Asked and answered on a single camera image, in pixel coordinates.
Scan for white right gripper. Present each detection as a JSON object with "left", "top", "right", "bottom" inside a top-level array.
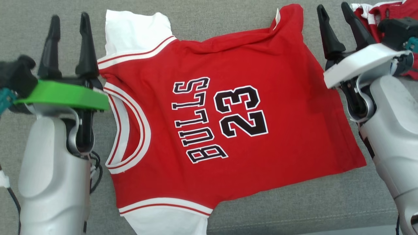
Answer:
[{"left": 316, "top": 2, "right": 412, "bottom": 89}]

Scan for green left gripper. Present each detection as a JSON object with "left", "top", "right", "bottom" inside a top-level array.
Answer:
[{"left": 14, "top": 12, "right": 110, "bottom": 111}]

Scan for red shorts with white stripes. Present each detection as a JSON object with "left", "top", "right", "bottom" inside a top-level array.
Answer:
[{"left": 350, "top": 0, "right": 418, "bottom": 80}]

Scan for red Bulls 23 jersey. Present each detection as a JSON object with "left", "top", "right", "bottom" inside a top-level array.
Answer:
[{"left": 97, "top": 4, "right": 367, "bottom": 235}]

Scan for teal left cable connector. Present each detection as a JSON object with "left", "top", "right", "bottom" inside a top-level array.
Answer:
[{"left": 0, "top": 87, "right": 17, "bottom": 115}]

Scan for black left arm cable loops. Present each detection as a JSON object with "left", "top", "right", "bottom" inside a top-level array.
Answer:
[{"left": 88, "top": 150, "right": 103, "bottom": 195}]

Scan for black left camera cable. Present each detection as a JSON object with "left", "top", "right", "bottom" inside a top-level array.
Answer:
[{"left": 0, "top": 163, "right": 22, "bottom": 235}]

